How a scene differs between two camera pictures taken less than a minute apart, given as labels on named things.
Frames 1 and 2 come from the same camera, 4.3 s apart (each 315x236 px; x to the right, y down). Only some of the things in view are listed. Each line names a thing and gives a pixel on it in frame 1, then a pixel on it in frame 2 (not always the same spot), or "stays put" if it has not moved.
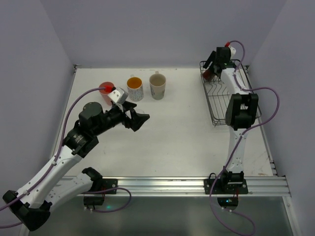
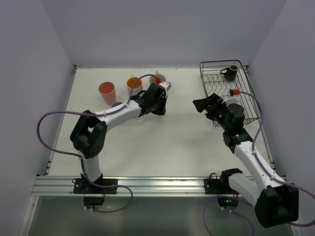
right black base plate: x=218 y=189 stays put
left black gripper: x=129 y=117 to x=159 y=99
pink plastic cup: x=104 y=94 stays put
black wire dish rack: x=217 y=93 stays put
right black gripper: x=216 y=63 to x=214 y=106
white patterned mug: x=135 y=86 stays put
